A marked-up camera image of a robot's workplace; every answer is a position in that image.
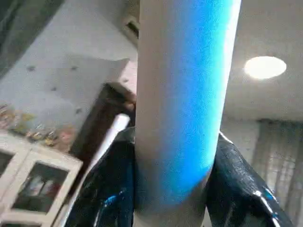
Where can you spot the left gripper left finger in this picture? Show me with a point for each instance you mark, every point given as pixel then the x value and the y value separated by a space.
pixel 106 189

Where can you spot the white wall air conditioner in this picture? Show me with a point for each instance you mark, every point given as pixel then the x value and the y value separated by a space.
pixel 130 26

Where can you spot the white plastic table leg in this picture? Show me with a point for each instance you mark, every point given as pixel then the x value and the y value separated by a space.
pixel 184 94
pixel 106 146

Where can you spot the grey window curtain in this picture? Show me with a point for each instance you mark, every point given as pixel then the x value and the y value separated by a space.
pixel 279 170

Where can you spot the plush toy figure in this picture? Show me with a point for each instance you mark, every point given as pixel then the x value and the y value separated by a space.
pixel 59 135
pixel 9 117

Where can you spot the dark brown door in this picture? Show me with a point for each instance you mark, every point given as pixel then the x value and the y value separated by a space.
pixel 102 113

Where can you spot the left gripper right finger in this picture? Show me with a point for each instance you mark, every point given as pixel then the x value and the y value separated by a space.
pixel 241 189

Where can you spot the white glass-door cabinet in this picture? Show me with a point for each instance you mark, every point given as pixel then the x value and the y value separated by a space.
pixel 33 184

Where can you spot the round ceiling lamp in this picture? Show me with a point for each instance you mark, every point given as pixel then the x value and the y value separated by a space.
pixel 265 67

